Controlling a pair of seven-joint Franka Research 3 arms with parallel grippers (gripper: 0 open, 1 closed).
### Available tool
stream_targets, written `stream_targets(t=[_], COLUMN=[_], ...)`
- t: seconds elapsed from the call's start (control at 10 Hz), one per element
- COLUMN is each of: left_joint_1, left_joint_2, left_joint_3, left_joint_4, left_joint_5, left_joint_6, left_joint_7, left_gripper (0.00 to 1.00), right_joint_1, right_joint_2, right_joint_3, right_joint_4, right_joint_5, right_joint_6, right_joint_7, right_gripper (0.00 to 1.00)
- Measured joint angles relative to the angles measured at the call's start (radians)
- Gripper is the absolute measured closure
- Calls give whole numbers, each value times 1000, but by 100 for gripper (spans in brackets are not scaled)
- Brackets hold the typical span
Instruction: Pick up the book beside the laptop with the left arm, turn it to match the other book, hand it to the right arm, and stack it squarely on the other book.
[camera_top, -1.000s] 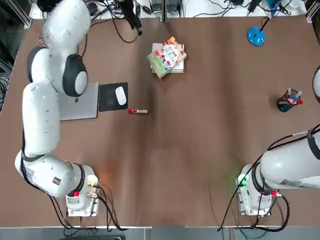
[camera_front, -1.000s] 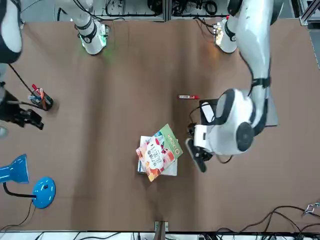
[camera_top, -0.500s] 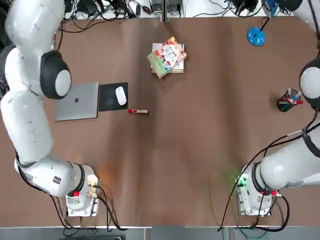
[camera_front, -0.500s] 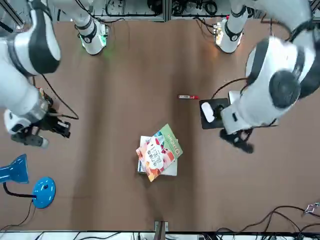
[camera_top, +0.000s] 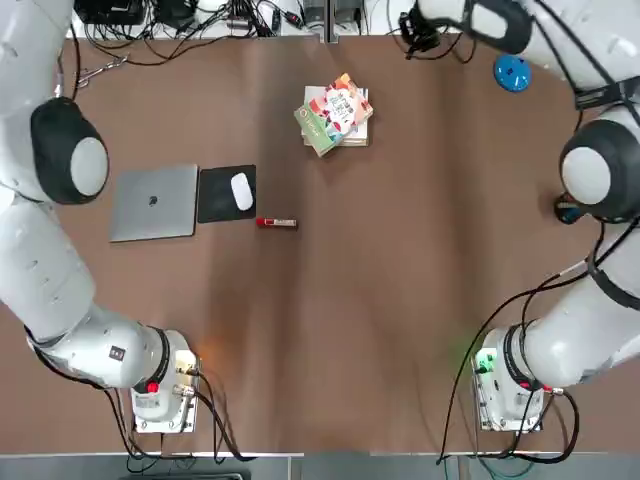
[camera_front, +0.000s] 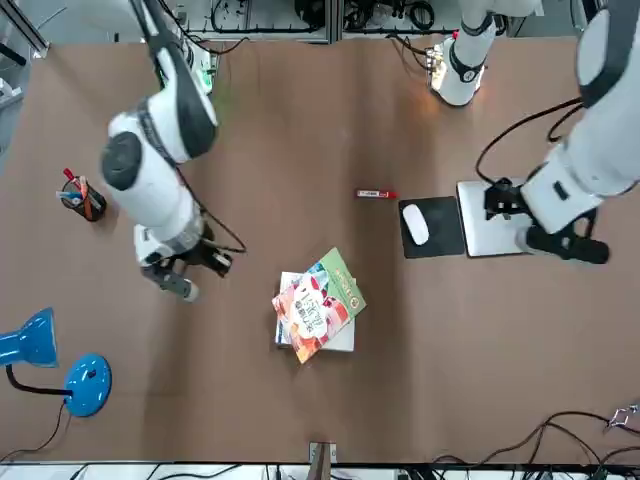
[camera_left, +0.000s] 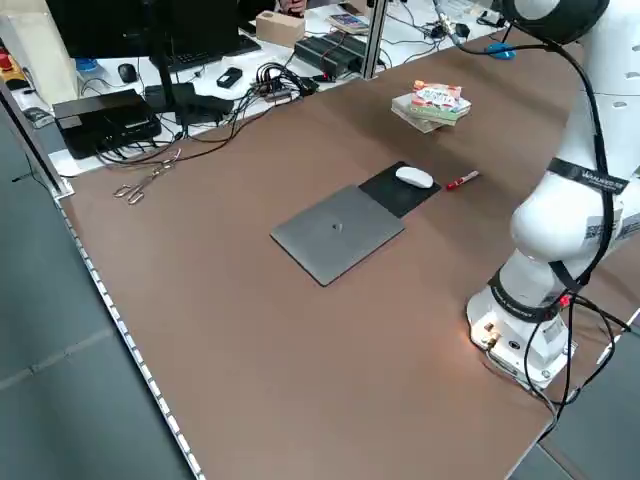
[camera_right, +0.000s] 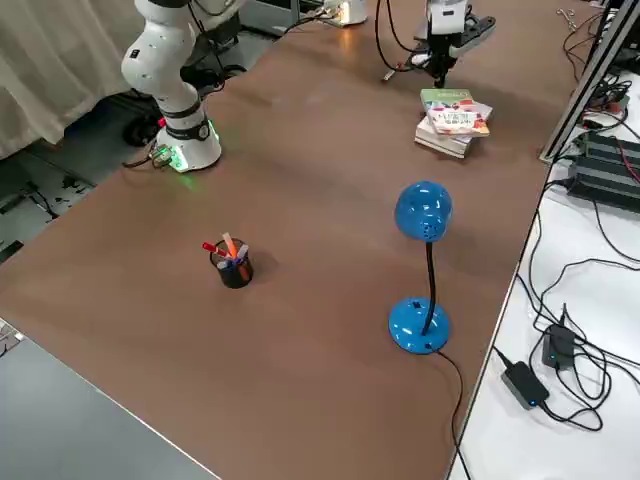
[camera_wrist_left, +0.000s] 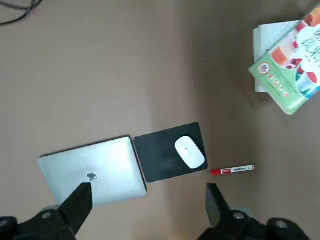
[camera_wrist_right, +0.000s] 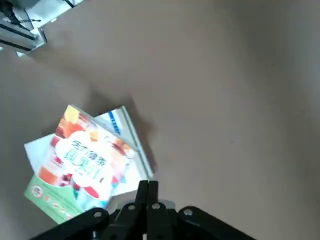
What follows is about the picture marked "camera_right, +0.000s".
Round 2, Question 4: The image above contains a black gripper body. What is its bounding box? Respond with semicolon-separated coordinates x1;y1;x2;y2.
426;33;460;64

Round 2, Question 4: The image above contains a colourful green cover book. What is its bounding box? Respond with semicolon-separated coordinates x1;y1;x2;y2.
419;88;495;140

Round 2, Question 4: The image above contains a grey closed laptop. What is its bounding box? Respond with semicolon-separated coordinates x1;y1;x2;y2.
447;14;498;60

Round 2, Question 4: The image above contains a blue desk lamp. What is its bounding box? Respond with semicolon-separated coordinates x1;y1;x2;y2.
388;179;455;356

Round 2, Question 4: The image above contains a black ribbed power supply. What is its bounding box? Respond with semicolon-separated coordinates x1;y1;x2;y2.
574;130;640;169
566;154;640;217

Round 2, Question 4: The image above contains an orange marker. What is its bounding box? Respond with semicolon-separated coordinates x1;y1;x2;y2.
222;231;252;282

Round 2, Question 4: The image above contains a black mesh pen holder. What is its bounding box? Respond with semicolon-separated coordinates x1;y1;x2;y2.
209;248;255;290

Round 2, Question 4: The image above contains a black charger block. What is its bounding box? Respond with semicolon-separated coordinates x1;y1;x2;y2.
542;322;577;372

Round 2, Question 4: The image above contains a long black power adapter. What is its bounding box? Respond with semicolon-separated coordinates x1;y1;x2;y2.
500;360;551;413

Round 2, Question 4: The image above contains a beige curtain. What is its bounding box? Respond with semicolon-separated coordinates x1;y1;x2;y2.
0;0;151;162

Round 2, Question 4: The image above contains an aluminium frame post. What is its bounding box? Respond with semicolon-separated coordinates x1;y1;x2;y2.
537;0;640;162

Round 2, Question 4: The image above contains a black lamp cable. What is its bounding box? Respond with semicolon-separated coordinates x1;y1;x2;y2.
427;344;474;480

